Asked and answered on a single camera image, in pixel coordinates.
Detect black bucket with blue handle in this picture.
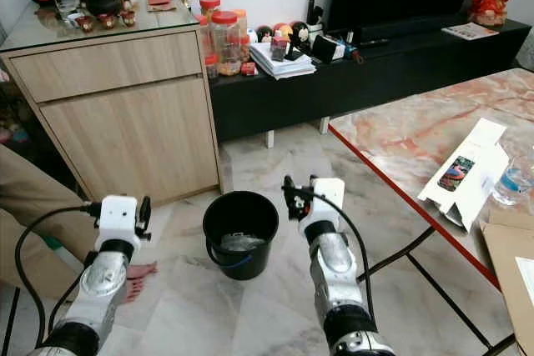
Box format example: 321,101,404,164
202,191,280,282

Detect stack of white papers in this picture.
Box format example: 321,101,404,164
249,39,318,80

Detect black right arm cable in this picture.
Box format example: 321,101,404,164
296,188,376,315

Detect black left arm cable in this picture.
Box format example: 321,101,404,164
13,203,103,348

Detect clear plastic bottle white cap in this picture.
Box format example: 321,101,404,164
491,143,534,207

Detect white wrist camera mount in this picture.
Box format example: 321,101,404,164
305,177,345,223
96,195,144,244

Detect person's bare foot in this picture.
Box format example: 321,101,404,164
121,260,159,303

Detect orange lid plastic jar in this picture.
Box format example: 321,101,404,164
234,8,251,40

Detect white carton with picture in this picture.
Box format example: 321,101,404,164
417,117,510,232

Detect person's leg in khaki trousers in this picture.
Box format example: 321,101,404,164
0,143,101,303

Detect clear plastic bag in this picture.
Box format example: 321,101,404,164
217,233,268,253

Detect black teapot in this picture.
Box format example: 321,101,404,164
85,0,124,19

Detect small black box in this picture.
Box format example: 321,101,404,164
311,35,339,63

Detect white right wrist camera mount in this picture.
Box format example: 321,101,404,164
305,177,345,223

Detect black television console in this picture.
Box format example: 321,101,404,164
204,18,534,142

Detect black metal table frame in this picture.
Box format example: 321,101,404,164
363,224,518,356

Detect large red lid plastic jar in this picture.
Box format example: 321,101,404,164
211,10,244,76

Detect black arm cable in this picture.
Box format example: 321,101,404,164
13,203,103,348
296,188,376,315

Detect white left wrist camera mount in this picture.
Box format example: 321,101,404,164
96,195,144,244

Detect small red lid jar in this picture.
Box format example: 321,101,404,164
199,0,222,23

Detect printed booklet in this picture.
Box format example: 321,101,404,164
442,23,500,41

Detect light wooden cabinet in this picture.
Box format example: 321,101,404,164
0,2,222,207

